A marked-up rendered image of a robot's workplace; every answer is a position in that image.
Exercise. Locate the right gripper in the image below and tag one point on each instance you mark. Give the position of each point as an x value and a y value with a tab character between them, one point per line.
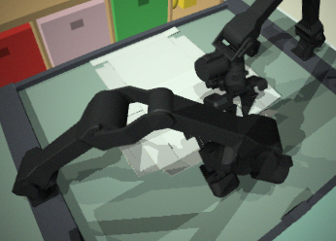
235	85

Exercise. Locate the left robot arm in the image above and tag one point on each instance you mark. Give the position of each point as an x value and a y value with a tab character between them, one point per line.
254	140

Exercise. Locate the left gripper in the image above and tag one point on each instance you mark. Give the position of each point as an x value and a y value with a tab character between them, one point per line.
220	185

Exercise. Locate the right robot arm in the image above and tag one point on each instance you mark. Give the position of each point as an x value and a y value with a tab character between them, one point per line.
243	30

